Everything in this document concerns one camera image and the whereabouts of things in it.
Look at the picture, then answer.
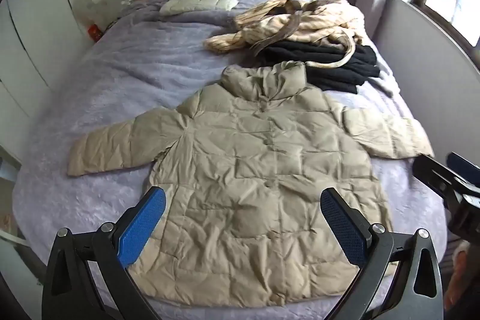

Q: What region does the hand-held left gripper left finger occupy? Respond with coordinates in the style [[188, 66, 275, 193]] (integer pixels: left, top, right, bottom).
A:
[[41, 186, 167, 320]]

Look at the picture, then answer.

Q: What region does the white folded puffer jacket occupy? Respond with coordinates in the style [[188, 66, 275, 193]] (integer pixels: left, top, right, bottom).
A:
[[159, 0, 239, 15]]

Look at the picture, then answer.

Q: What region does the beige puffer jacket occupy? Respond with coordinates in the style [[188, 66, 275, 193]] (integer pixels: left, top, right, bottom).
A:
[[67, 61, 436, 307]]

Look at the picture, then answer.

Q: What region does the lavender embossed bed blanket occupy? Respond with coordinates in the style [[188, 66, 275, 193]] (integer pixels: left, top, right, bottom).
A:
[[11, 0, 451, 320]]

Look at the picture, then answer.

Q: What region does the black garment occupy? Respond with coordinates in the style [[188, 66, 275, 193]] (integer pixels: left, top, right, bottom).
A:
[[259, 40, 381, 94]]

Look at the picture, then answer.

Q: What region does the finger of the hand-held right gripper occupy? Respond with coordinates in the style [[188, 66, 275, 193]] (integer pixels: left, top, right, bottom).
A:
[[412, 154, 464, 201], [446, 151, 480, 189]]

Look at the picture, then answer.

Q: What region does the person's right hand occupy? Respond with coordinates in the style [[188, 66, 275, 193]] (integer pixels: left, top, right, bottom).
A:
[[449, 242, 471, 306]]

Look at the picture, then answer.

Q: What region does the white wardrobe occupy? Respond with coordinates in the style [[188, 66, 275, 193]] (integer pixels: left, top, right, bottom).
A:
[[0, 0, 94, 163]]

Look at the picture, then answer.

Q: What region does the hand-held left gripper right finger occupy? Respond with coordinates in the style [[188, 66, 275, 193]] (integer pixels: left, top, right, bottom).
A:
[[320, 187, 445, 320]]

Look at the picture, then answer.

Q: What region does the beige striped garment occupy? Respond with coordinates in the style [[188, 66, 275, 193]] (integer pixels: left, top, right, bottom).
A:
[[204, 0, 370, 70]]

